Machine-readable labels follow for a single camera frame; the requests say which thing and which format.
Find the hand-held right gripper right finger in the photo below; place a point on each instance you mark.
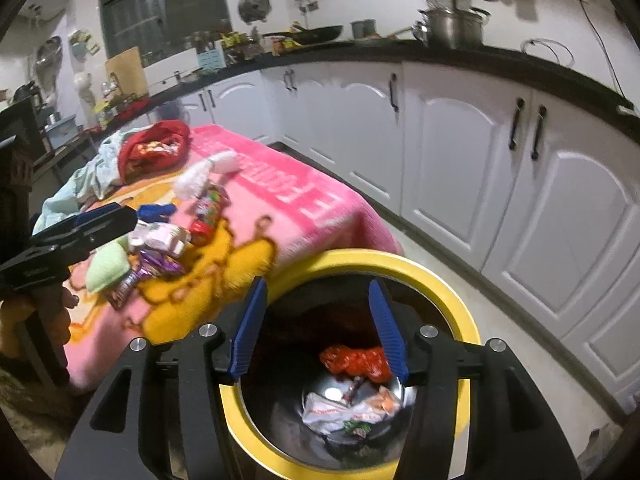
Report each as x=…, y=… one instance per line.
x=389, y=332

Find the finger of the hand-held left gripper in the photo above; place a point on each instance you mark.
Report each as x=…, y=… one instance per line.
x=112, y=227
x=92, y=216

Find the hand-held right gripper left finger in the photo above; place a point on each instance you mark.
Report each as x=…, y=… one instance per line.
x=247, y=332

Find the purple and brown wrapper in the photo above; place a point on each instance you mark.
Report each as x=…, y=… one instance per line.
x=157, y=262

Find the maroon and white packet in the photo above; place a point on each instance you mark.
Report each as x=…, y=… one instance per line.
x=122, y=291

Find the person's left hand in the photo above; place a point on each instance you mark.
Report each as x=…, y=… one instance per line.
x=62, y=320

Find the light green cloth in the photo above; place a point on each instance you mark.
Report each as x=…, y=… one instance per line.
x=107, y=265

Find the light blue cloth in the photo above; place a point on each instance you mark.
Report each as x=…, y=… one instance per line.
x=95, y=175

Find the red crumpled wrapper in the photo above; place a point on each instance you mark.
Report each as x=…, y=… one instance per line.
x=350, y=360

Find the blue crumpled wrapper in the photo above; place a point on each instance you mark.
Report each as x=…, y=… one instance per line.
x=157, y=211

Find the white crumpled packet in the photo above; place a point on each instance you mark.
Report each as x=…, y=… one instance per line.
x=160, y=237

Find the small dark stick wrapper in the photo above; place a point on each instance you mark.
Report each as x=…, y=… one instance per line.
x=355, y=389

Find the orange and white packet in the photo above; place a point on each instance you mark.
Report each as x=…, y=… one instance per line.
x=382, y=400

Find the red printed cloth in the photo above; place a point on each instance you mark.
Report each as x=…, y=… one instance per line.
x=132, y=152

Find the grey plastic box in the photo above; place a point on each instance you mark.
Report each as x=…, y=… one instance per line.
x=60, y=130

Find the red colourful snack packet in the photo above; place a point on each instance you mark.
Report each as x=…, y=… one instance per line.
x=207, y=215

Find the white crumpled wrapper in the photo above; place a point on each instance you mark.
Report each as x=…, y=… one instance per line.
x=325, y=410

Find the green printed wrapper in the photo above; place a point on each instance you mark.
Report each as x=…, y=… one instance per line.
x=357, y=430

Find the pink printed blanket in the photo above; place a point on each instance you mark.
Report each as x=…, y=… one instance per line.
x=280, y=200

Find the wooden cutting board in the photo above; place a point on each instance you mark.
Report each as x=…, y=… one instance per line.
x=125, y=72

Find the hanging steel basin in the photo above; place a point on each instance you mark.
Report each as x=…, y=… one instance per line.
x=48, y=55

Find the white kitchen cabinet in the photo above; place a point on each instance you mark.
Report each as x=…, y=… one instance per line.
x=450, y=160

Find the light blue basket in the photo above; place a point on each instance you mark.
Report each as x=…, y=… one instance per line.
x=210, y=56

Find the row of condiment bottles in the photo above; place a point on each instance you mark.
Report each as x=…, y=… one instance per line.
x=240, y=42

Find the dark framed window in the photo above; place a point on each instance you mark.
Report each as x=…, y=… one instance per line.
x=165, y=0

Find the hanging steel lid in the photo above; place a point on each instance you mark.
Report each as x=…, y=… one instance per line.
x=254, y=6

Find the black wok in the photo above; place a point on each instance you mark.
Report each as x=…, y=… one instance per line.
x=315, y=34

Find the black kitchen countertop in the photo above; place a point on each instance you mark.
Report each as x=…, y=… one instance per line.
x=500, y=52

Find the small steel kettle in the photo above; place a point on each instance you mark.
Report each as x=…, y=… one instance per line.
x=420, y=32

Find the grey mug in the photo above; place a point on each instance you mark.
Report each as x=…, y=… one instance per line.
x=363, y=29

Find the large steel pot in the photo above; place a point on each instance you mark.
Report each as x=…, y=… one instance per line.
x=455, y=27

